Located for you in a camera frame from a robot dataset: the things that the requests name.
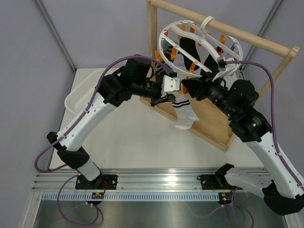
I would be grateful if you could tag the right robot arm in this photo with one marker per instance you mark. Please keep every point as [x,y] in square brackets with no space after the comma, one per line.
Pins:
[282,194]

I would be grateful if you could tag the white slotted cable duct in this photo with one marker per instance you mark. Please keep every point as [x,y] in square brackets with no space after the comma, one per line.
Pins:
[132,196]

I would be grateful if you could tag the dark brown small sock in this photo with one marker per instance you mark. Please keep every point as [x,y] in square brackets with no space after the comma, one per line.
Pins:
[167,49]

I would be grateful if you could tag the white sock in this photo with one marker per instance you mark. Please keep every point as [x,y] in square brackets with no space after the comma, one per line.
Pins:
[185,114]

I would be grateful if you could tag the black sock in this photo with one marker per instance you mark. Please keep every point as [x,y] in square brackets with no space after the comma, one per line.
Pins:
[212,64]
[189,46]

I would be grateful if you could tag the white round clip hanger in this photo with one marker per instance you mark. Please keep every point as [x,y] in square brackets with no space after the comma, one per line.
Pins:
[205,44]

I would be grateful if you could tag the brown sock with stripes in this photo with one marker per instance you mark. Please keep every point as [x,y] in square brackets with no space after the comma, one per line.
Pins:
[159,70]

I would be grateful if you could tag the aluminium mounting rail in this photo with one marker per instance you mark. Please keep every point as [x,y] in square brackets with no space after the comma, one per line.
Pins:
[141,180]

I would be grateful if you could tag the white perforated plastic basket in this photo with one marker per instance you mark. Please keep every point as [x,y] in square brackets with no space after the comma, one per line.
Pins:
[82,90]

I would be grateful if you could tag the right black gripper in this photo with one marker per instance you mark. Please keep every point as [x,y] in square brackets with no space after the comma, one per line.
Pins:
[198,88]

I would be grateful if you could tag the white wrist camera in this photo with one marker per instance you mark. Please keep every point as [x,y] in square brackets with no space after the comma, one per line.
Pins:
[226,67]
[170,85]

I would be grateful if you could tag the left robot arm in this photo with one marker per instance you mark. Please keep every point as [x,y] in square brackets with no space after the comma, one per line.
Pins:
[117,84]

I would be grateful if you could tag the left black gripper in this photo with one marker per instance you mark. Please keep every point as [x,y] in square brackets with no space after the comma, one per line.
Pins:
[168,97]

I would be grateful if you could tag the wooden hanger rack frame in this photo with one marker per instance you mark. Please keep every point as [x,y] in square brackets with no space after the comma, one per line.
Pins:
[212,125]

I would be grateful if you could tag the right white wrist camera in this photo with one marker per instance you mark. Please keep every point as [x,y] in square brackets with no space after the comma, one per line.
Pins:
[226,67]

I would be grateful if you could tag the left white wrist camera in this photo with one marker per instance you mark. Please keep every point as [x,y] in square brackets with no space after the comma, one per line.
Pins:
[170,85]

